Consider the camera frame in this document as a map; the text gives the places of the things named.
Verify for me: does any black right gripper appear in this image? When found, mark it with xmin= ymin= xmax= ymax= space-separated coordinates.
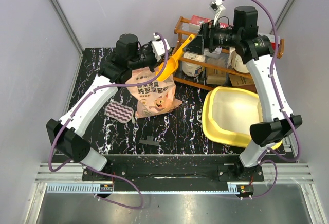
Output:
xmin=182 ymin=20 xmax=241 ymax=55

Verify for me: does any yellow plastic litter scoop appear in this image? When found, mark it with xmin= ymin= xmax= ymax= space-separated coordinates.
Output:
xmin=156 ymin=34 xmax=196 ymax=82

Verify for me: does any pink cat litter bag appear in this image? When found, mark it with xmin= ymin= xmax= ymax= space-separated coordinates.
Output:
xmin=126 ymin=67 xmax=182 ymax=118

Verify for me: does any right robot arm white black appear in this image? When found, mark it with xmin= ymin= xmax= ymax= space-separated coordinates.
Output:
xmin=184 ymin=4 xmax=302 ymax=181

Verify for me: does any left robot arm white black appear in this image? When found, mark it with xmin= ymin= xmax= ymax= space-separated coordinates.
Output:
xmin=46 ymin=32 xmax=169 ymax=181

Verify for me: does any red 3D toothpaste box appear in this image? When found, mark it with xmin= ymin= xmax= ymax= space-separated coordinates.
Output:
xmin=190 ymin=15 xmax=229 ymax=29

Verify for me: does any brown cardboard box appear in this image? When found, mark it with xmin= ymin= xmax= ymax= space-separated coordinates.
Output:
xmin=229 ymin=74 xmax=257 ymax=92

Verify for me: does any yellow litter box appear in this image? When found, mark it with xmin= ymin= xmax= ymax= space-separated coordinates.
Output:
xmin=202 ymin=86 xmax=282 ymax=150

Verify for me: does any red white R+O box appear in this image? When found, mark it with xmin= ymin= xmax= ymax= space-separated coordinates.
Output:
xmin=264 ymin=34 xmax=281 ymax=50

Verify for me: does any wooden two-tier shelf rack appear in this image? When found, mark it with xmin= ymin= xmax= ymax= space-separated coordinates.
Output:
xmin=170 ymin=16 xmax=285 ymax=92

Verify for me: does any beige tissue pack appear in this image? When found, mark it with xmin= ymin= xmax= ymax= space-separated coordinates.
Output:
xmin=230 ymin=51 xmax=249 ymax=73

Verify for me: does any purple wavy striped sponge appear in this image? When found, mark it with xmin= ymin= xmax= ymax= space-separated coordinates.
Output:
xmin=104 ymin=101 xmax=134 ymax=124

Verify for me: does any grey metal scraper blade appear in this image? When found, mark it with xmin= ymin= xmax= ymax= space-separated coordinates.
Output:
xmin=139 ymin=136 xmax=159 ymax=147

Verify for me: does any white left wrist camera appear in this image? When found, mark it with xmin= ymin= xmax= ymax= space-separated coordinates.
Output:
xmin=151 ymin=33 xmax=171 ymax=62

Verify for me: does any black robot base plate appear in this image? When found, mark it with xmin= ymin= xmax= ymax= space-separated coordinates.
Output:
xmin=83 ymin=162 xmax=264 ymax=182

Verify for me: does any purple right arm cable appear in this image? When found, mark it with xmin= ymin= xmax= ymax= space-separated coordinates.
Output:
xmin=221 ymin=0 xmax=301 ymax=199

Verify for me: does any aluminium frame rail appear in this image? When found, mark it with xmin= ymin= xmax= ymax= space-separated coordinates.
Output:
xmin=36 ymin=163 xmax=314 ymax=184

